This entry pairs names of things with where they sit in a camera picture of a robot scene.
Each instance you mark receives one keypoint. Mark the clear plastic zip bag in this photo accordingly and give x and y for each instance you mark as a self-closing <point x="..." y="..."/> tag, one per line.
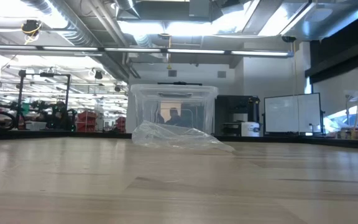
<point x="179" y="138"/>

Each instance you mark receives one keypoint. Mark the clear plastic storage box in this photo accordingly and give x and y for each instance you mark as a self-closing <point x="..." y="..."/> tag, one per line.
<point x="148" y="109"/>

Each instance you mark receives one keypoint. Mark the person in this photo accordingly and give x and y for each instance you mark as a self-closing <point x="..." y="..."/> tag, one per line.
<point x="174" y="118"/>

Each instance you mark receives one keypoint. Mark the small red storage bins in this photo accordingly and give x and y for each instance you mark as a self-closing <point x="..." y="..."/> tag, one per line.
<point x="121" y="124"/>

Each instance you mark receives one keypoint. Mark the white bucket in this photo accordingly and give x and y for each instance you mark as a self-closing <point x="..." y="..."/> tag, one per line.
<point x="251" y="129"/>

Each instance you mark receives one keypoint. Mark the red storage bin rack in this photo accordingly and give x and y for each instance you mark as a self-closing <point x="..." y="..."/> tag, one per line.
<point x="86" y="121"/>

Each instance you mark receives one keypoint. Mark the whiteboard on stand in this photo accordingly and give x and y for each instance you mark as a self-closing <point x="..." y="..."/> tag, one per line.
<point x="292" y="113"/>

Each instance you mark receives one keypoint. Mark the black background robot rig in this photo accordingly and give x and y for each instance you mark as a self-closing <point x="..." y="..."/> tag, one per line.
<point x="54" y="116"/>

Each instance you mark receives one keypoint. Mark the grey square wall vent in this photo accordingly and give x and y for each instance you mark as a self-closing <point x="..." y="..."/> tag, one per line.
<point x="172" y="73"/>
<point x="222" y="74"/>

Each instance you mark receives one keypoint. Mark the black 3D printer enclosure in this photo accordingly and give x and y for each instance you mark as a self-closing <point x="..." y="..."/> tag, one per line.
<point x="232" y="107"/>

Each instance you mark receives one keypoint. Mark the black aluminium table frame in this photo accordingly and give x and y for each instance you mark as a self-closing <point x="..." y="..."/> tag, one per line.
<point x="57" y="134"/>

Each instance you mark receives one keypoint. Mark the black dome camera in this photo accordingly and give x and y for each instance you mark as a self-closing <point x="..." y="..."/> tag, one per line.
<point x="289" y="39"/>

